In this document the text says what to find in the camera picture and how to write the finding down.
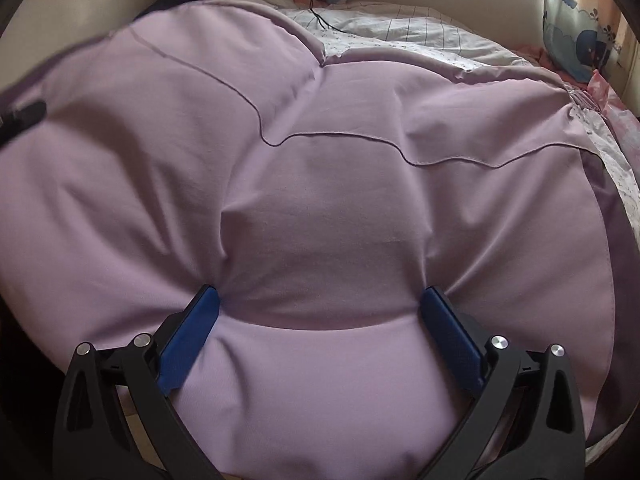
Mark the pink and blue printed curtain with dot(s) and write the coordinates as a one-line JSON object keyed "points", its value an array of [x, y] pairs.
{"points": [[580, 35]]}

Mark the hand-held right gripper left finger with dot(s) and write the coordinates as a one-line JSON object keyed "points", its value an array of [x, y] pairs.
{"points": [[192, 337]]}

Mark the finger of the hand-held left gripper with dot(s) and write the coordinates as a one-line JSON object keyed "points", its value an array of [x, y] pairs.
{"points": [[22, 117]]}

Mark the white cherry print quilt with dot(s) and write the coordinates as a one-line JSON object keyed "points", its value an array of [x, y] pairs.
{"points": [[425, 35]]}

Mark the purple jacket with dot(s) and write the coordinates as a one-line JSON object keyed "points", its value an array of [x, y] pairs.
{"points": [[325, 210]]}

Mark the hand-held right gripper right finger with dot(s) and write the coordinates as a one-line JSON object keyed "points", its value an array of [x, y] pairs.
{"points": [[450, 337]]}

